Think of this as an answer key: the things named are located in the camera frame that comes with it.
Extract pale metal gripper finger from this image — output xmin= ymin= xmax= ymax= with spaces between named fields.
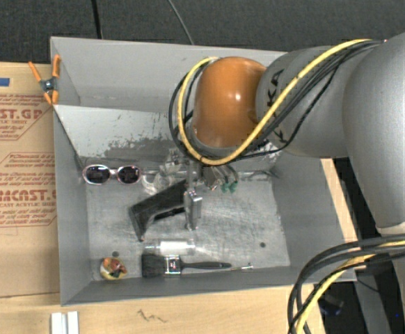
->
xmin=190 ymin=196 xmax=204 ymax=230
xmin=184 ymin=190 xmax=195 ymax=230

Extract clear glass thing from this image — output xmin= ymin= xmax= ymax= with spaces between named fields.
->
xmin=141 ymin=155 xmax=189 ymax=195

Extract black paintbrush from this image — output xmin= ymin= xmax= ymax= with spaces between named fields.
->
xmin=141 ymin=253 xmax=232 ymax=279

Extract black angled plastic piece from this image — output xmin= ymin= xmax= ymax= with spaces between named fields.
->
xmin=129 ymin=179 xmax=189 ymax=242

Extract round multicoloured toy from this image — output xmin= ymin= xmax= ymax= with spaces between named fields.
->
xmin=100 ymin=256 xmax=129 ymax=281

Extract grey metal bin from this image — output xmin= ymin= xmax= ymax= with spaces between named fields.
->
xmin=49 ymin=35 xmax=358 ymax=307

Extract pink sunglasses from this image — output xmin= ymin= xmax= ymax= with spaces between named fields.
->
xmin=82 ymin=164 xmax=143 ymax=186

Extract brown cardboard board red print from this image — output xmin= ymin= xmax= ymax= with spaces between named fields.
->
xmin=0 ymin=60 xmax=61 ymax=299

